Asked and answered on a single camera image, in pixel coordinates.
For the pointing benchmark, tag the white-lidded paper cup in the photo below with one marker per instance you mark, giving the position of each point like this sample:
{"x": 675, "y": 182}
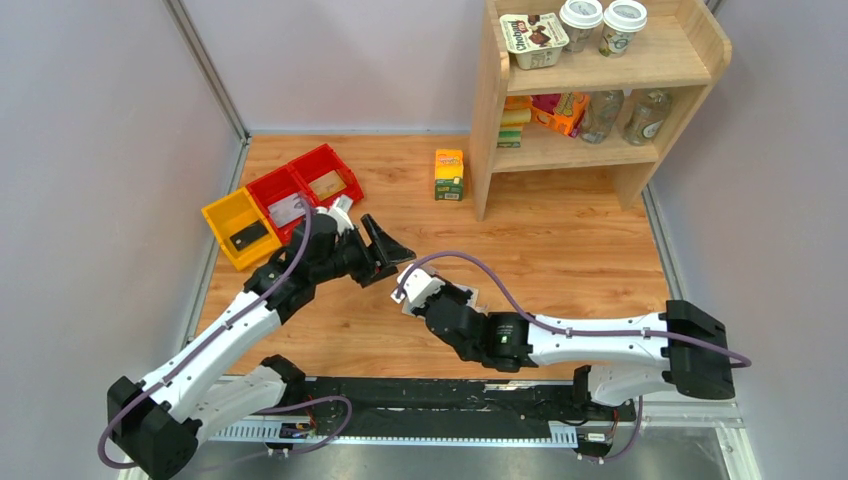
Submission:
{"x": 623, "y": 20}
{"x": 579, "y": 18}

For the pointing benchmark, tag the left clear plastic bottle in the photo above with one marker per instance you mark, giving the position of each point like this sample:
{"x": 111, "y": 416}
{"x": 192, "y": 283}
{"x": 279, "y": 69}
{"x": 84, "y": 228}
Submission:
{"x": 601, "y": 114}

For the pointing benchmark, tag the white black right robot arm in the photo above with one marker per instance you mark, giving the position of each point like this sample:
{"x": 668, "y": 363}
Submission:
{"x": 682, "y": 349}

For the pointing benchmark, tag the yellow plastic bin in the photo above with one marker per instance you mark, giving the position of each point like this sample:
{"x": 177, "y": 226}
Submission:
{"x": 232, "y": 213}

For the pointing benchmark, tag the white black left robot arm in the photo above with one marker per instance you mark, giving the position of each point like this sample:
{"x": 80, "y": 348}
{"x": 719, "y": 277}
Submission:
{"x": 212, "y": 364}

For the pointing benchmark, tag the aluminium frame rail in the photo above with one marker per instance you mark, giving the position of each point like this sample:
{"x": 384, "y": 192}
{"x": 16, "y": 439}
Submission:
{"x": 288, "y": 413}

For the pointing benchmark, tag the right white-lidded paper cup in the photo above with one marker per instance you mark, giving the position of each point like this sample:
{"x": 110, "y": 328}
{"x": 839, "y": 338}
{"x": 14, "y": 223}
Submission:
{"x": 623, "y": 20}

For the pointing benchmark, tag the right clear plastic bottle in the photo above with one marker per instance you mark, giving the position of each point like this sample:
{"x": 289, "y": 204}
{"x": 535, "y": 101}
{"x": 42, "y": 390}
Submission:
{"x": 651, "y": 109}

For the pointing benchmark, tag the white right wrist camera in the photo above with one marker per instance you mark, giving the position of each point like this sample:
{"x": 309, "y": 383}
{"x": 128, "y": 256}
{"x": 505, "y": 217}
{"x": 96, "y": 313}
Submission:
{"x": 413, "y": 288}

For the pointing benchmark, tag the gold credit card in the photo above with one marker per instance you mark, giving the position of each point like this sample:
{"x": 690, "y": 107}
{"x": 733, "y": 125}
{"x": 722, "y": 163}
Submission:
{"x": 327, "y": 185}

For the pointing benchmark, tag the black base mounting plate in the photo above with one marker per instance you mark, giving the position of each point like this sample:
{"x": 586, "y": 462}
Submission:
{"x": 448, "y": 409}

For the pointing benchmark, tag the wooden shelf unit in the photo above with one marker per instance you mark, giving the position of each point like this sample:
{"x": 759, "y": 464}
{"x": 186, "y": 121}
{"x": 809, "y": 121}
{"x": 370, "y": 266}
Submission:
{"x": 683, "y": 48}

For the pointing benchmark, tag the yellow green juice carton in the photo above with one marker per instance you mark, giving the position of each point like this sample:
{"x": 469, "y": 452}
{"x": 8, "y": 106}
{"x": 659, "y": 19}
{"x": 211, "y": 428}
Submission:
{"x": 449, "y": 175}

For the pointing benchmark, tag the yellow green sponge stack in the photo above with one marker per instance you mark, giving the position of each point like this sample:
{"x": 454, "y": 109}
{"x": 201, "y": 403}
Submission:
{"x": 516, "y": 114}

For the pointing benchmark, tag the grey translucent card holder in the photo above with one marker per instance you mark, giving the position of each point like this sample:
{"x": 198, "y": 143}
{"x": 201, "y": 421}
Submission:
{"x": 473, "y": 299}

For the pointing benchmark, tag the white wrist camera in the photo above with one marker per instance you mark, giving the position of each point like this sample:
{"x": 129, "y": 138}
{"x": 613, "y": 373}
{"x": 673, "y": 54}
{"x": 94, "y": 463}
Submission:
{"x": 339, "y": 212}
{"x": 413, "y": 288}

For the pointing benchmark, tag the left white-lidded paper cup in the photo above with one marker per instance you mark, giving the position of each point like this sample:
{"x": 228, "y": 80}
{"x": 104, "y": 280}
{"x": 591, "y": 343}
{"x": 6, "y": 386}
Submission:
{"x": 579, "y": 18}

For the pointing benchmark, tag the black credit card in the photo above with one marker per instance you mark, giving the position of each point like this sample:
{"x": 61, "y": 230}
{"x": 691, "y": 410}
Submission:
{"x": 248, "y": 235}

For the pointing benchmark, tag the Chobani yogurt cup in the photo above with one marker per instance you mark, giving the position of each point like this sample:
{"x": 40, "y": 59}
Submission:
{"x": 535, "y": 40}

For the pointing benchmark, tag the red middle plastic bin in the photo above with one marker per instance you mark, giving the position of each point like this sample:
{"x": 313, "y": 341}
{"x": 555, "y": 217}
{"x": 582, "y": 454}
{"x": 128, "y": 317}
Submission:
{"x": 274, "y": 186}

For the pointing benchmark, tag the red plastic bin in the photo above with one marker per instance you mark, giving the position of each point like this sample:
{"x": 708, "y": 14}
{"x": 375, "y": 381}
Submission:
{"x": 274, "y": 186}
{"x": 320, "y": 160}

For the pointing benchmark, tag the orange snack box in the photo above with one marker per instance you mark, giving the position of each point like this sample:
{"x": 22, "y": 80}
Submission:
{"x": 560, "y": 112}

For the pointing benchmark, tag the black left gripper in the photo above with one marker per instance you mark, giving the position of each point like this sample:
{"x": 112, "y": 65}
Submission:
{"x": 370, "y": 258}

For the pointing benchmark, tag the clear plastic bottle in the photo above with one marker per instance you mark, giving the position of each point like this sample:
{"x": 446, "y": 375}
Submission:
{"x": 651, "y": 109}
{"x": 601, "y": 114}

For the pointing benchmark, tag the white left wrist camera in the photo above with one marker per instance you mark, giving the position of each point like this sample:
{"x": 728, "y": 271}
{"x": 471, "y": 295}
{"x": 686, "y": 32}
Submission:
{"x": 339, "y": 212}

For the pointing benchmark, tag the red far plastic bin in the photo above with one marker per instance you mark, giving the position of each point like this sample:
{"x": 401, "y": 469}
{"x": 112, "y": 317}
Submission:
{"x": 320, "y": 160}

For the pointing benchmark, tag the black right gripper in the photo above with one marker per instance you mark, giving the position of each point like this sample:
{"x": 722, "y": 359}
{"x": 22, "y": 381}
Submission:
{"x": 430, "y": 307}

